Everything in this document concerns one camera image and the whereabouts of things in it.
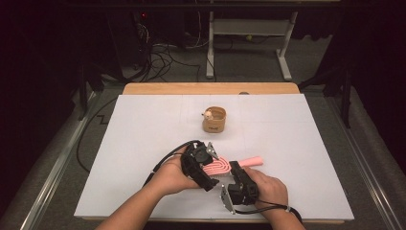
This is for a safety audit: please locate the long black floor cable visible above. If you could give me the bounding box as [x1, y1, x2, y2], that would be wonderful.
[76, 96, 120, 174]

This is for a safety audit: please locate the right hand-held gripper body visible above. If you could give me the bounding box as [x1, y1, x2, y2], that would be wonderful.
[219, 172, 260, 215]

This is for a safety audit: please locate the pink hairbrush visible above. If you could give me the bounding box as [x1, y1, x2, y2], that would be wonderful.
[202, 155, 264, 176]

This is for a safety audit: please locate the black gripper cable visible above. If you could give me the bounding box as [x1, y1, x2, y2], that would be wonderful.
[143, 139, 202, 189]
[234, 199, 304, 223]

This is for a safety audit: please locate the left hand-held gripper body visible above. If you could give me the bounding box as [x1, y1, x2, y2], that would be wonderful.
[180, 140, 221, 192]

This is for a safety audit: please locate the black stand leg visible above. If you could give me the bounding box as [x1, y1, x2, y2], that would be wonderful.
[77, 61, 105, 122]
[299, 61, 352, 129]

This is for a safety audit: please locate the wooden cup with small figurine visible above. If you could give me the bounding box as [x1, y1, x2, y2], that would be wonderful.
[201, 105, 227, 134]

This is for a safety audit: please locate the white metal stand frame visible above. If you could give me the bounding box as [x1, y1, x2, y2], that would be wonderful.
[205, 11, 300, 81]

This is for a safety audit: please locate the black computer tower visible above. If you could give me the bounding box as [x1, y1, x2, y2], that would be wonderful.
[106, 9, 151, 73]

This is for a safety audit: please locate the person's right hand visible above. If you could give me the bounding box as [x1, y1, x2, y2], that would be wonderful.
[243, 167, 290, 214]

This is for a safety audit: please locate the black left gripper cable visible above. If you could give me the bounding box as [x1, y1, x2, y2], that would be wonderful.
[143, 139, 202, 189]

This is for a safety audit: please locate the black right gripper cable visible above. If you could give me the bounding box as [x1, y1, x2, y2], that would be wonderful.
[234, 199, 304, 223]

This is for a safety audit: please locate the person's left hand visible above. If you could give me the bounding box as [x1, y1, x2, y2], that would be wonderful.
[148, 154, 201, 196]

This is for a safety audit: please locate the white table cover sheet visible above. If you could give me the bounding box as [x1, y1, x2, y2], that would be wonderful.
[74, 93, 354, 221]

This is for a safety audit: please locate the tangle of floor cables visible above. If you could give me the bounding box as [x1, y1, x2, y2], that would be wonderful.
[140, 41, 202, 83]

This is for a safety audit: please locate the aluminium floor rail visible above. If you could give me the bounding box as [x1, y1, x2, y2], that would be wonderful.
[18, 90, 99, 230]
[324, 95, 404, 230]

